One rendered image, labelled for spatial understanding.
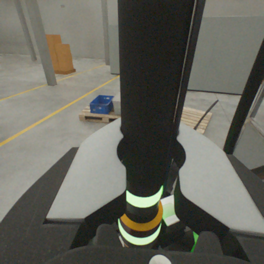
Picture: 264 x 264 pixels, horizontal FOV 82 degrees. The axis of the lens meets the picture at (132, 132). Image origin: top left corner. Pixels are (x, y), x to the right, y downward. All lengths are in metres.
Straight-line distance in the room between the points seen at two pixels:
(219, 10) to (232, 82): 7.12
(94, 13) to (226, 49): 10.23
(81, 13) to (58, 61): 6.55
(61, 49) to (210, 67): 6.13
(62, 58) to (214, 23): 6.11
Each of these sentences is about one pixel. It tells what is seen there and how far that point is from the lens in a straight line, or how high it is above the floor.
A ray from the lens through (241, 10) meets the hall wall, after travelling 12.59.
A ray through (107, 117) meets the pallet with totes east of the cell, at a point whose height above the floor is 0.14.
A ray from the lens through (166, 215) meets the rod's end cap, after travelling 0.19.
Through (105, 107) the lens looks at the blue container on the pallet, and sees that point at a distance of 3.24.
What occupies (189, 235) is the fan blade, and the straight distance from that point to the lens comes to 0.30.
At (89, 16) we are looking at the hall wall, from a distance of 14.00.
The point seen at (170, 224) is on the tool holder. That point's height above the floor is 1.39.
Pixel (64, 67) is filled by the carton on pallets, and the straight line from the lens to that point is 8.36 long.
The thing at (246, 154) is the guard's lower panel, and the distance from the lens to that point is 1.58.
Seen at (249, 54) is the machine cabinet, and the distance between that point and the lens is 5.84.
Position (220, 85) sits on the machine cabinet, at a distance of 5.84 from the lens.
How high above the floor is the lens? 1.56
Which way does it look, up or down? 32 degrees down
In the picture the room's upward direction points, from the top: 1 degrees clockwise
